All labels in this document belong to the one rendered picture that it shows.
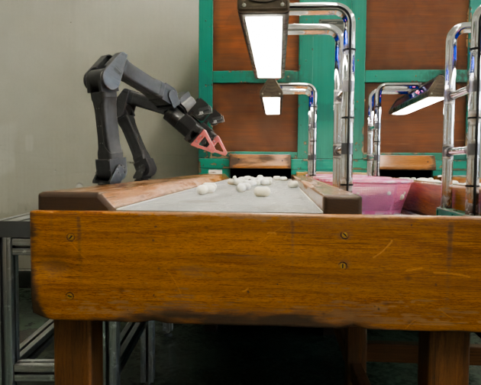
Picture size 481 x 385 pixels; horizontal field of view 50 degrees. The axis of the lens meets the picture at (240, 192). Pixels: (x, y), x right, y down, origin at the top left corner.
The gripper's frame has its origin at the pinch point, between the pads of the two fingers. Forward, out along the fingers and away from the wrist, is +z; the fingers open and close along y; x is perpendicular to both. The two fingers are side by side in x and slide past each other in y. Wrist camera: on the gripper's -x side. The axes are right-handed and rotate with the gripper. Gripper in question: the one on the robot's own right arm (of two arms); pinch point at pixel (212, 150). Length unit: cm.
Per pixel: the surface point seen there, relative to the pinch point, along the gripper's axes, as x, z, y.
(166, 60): -16, -74, 158
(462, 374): -4, 58, -98
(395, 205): -23, 51, -30
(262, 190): -4, 19, -65
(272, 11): -27, 2, -93
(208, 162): 10, -5, 82
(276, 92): -28.5, 3.4, 3.7
